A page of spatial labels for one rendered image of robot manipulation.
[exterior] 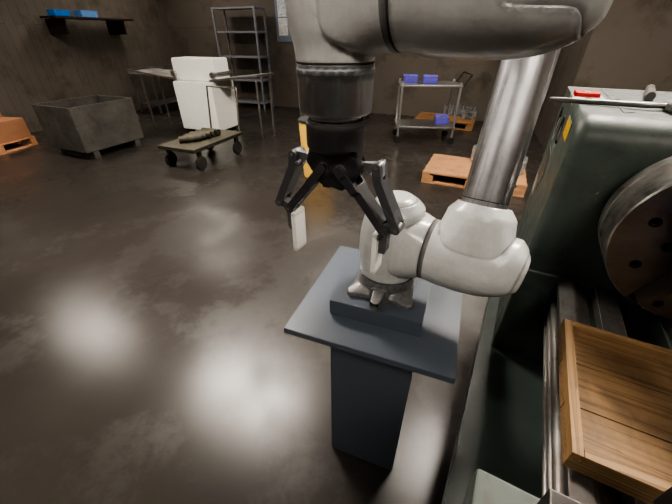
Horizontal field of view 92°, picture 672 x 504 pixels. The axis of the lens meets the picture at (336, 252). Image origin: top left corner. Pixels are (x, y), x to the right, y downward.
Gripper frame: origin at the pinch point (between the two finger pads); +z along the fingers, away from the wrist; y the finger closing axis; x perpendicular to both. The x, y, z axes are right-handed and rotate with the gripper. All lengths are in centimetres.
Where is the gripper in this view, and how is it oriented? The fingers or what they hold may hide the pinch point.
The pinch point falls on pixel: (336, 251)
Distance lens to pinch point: 51.7
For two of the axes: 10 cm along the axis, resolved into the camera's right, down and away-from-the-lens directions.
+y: -8.8, -2.6, 3.9
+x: -4.7, 4.9, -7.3
